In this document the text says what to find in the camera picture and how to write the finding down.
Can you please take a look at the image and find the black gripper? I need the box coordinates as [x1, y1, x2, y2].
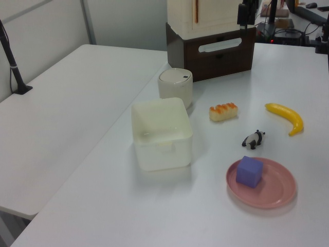
[236, 0, 259, 37]

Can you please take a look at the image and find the brown drawer with white handle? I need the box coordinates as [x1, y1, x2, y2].
[183, 32, 255, 78]

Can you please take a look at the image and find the dark brown drawer cabinet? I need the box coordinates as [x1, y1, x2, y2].
[165, 22, 257, 83]

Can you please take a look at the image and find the black monitor stand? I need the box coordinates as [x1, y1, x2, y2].
[256, 0, 280, 40]

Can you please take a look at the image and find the cream toy fridge cabinet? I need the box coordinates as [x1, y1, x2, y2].
[167, 0, 244, 40]

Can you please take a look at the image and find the black electronics box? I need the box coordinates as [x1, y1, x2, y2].
[271, 27, 303, 45]

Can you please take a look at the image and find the dark laptop computer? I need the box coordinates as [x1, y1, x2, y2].
[284, 0, 327, 26]

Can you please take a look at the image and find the toy bread with orange glaze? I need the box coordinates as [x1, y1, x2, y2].
[208, 102, 239, 122]

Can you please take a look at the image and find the beige lidded trash can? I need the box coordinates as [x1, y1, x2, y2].
[157, 67, 194, 110]

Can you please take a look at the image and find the yellow toy banana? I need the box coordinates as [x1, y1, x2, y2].
[264, 102, 305, 137]

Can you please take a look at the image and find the small toy panda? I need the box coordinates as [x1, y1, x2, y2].
[241, 129, 266, 151]

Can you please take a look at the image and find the cream plastic storage box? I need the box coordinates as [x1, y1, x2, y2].
[131, 97, 194, 172]

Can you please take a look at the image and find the purple foam cube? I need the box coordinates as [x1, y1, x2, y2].
[235, 155, 264, 189]

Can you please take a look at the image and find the pink plastic plate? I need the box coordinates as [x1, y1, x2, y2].
[226, 157, 298, 209]

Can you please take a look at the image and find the black clamp mount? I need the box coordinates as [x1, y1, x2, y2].
[314, 22, 329, 55]

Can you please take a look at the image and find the black camera pole with clamp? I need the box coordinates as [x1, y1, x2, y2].
[0, 19, 34, 96]

